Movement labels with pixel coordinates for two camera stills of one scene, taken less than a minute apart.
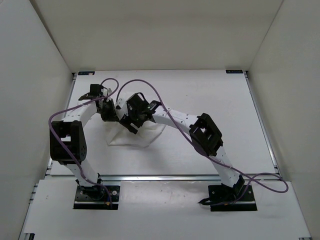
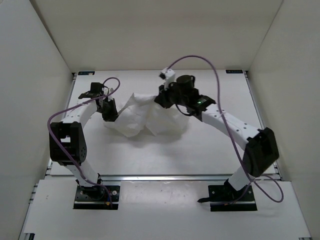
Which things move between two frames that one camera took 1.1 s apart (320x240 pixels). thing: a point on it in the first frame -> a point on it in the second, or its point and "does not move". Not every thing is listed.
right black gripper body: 132,117 -> 170,96
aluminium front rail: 267,178 does not move
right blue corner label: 234,71 does not move
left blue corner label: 86,73 does not move
